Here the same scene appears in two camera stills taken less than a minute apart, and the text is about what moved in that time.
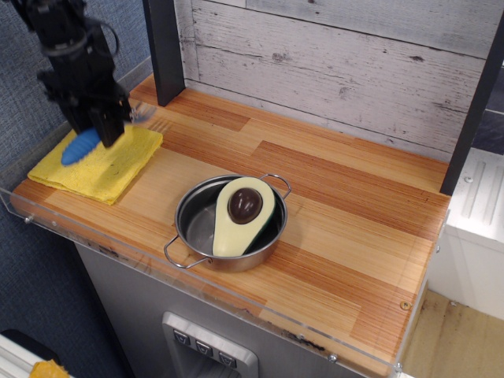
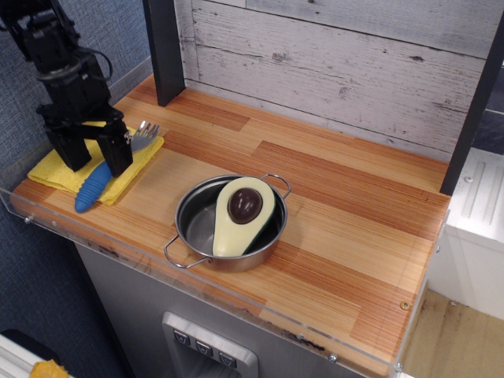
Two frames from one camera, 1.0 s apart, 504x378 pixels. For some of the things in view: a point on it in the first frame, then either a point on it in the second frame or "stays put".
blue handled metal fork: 88,138 -> 144,135
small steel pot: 194,220 stays put
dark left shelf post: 164,36 stays put
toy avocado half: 245,208 stays put
